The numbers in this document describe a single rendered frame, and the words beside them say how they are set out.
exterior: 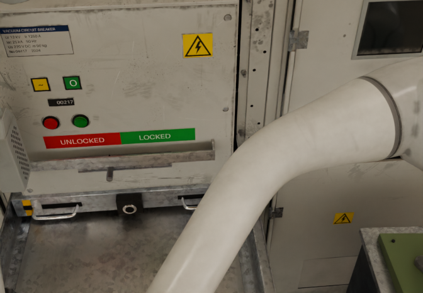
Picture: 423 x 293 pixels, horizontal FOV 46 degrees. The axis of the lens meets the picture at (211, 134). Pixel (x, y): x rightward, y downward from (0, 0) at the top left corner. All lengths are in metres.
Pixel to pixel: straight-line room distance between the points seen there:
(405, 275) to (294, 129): 0.81
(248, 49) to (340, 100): 0.65
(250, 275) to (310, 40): 0.54
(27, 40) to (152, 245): 0.53
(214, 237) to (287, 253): 1.28
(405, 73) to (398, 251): 0.79
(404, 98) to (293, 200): 1.00
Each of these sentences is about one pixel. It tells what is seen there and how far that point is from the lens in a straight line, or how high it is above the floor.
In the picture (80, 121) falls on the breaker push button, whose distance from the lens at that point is 1.05.
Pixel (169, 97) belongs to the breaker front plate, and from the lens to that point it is 1.02.
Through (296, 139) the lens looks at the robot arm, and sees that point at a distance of 0.52.
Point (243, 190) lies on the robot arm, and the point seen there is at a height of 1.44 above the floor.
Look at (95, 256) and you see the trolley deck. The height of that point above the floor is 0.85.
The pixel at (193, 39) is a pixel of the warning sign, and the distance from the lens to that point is 0.94.
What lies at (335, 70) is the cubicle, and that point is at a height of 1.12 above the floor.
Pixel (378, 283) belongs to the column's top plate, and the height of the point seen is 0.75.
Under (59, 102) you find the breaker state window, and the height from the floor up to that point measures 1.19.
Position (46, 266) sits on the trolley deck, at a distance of 1.20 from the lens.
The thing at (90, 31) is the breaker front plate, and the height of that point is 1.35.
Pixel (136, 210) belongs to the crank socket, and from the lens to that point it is 1.20.
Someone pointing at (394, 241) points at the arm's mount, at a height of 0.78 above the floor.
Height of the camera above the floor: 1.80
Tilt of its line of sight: 41 degrees down
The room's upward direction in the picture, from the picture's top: straight up
